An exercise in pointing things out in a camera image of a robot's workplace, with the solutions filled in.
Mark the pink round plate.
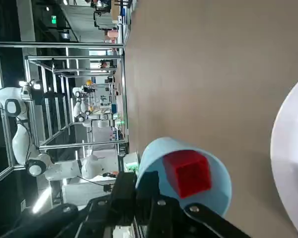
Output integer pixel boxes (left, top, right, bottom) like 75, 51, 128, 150
270, 73, 298, 238

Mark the red block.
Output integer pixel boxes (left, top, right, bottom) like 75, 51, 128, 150
163, 149, 212, 199

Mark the aluminium cage frame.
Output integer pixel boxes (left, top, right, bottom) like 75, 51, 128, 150
0, 39, 129, 191

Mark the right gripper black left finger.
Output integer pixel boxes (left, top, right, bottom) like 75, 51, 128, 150
0, 171, 138, 238

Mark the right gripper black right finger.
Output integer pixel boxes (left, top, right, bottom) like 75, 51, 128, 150
136, 171, 251, 238

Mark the blue plastic cup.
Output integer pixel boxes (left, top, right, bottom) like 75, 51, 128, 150
135, 136, 233, 218

